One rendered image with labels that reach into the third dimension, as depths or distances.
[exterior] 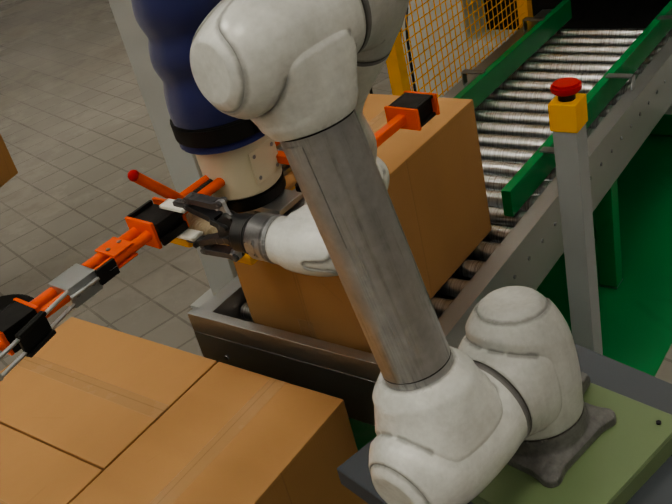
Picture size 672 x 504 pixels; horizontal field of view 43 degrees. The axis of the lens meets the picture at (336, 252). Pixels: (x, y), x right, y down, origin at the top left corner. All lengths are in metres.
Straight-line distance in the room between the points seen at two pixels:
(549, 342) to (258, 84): 0.59
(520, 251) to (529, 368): 1.06
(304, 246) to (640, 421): 0.62
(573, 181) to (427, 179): 0.35
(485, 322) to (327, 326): 0.86
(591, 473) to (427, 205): 0.93
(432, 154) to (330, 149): 1.12
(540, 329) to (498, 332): 0.06
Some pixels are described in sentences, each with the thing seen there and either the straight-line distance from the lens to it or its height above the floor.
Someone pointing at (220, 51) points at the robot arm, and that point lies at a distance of 0.95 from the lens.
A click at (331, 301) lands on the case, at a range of 2.02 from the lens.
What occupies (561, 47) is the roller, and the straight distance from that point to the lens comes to 3.69.
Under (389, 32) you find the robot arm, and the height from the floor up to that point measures 1.48.
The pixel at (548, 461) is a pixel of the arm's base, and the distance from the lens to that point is 1.40.
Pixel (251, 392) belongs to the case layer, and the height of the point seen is 0.54.
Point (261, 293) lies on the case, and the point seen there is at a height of 0.67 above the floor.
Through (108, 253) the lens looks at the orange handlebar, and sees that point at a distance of 1.69.
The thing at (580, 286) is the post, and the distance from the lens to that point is 2.29.
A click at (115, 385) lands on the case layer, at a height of 0.54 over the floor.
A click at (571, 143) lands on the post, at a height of 0.90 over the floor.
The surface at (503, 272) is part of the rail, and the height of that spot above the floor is 0.57.
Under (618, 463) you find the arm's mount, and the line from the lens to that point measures 1.42.
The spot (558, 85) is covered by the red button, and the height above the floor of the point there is 1.04.
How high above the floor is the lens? 1.82
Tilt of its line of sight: 31 degrees down
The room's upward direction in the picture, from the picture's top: 14 degrees counter-clockwise
